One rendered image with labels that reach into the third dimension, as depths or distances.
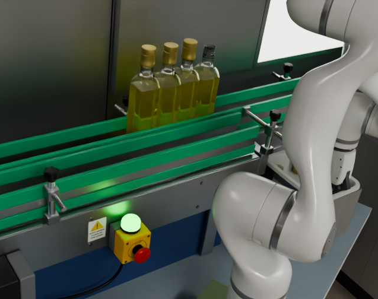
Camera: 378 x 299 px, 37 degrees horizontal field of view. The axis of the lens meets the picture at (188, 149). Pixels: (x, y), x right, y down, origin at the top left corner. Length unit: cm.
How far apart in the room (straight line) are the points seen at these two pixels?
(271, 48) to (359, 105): 45
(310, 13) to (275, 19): 70
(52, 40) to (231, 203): 59
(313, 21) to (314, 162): 24
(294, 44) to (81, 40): 72
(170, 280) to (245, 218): 53
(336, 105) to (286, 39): 80
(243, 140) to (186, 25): 33
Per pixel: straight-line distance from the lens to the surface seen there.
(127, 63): 144
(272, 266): 113
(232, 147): 143
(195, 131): 142
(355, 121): 142
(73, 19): 136
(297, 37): 182
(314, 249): 103
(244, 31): 164
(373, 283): 260
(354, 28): 100
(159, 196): 133
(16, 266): 119
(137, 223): 126
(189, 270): 156
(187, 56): 137
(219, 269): 158
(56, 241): 125
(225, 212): 105
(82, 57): 141
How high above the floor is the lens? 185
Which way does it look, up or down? 33 degrees down
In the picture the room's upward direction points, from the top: 9 degrees clockwise
